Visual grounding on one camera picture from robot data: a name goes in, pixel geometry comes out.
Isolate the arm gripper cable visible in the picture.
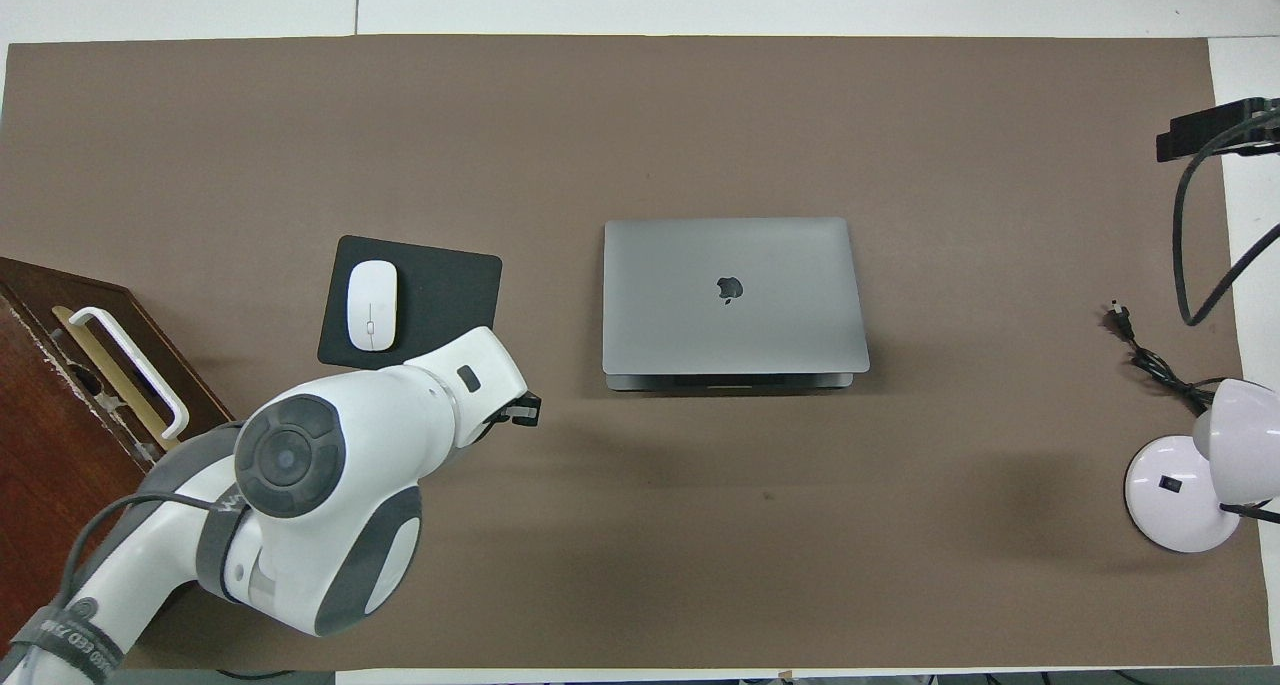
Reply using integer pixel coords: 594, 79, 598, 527
55, 492, 241, 616
1172, 113, 1280, 328

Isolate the brown table mat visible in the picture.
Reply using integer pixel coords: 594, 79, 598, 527
0, 33, 1273, 671

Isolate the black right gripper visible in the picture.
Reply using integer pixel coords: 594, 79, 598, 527
1157, 97, 1280, 163

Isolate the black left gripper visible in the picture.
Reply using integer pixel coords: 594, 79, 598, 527
462, 392, 543, 450

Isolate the black mouse pad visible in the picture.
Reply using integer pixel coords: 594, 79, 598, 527
317, 234, 504, 371

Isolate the right arm gripper cable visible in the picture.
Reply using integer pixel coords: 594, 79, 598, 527
1172, 113, 1280, 328

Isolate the white computer mouse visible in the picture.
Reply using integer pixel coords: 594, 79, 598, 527
346, 260, 400, 353

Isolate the gold handle plate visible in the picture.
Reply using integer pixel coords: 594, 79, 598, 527
52, 305, 186, 454

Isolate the grey laptop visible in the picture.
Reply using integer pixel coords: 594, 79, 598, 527
601, 217, 872, 393

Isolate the dark brown wooden box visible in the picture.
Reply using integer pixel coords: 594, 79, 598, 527
0, 255, 238, 616

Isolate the white desk lamp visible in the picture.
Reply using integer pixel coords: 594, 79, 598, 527
1123, 377, 1280, 555

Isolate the left arm gripper cable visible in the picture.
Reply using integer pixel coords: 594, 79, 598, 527
55, 492, 241, 616

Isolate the white box handle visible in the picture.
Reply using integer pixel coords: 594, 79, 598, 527
68, 306, 191, 440

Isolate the black lamp power cable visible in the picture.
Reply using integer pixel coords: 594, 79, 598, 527
1102, 302, 1216, 416

